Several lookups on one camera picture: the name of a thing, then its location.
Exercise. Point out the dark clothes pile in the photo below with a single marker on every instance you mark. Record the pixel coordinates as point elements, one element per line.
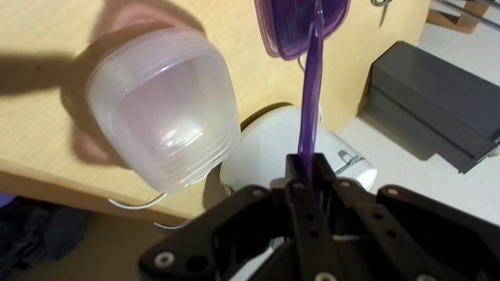
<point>37,234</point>

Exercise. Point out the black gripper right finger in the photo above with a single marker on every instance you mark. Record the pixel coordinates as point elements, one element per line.
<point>407,234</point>

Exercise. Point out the white rice cooker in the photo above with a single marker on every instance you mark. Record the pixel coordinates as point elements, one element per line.
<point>271,145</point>

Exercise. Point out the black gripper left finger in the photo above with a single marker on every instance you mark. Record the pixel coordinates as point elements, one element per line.
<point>235,228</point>

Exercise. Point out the wooden chair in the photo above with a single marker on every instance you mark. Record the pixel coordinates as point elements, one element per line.
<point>458,13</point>

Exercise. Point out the clear plastic bowl stack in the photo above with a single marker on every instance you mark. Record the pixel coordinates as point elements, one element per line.
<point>166,109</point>

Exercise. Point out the dark grey bin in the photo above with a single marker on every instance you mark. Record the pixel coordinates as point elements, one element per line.
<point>432,99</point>

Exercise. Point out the purple bowl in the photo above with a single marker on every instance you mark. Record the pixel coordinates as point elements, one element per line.
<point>283,25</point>

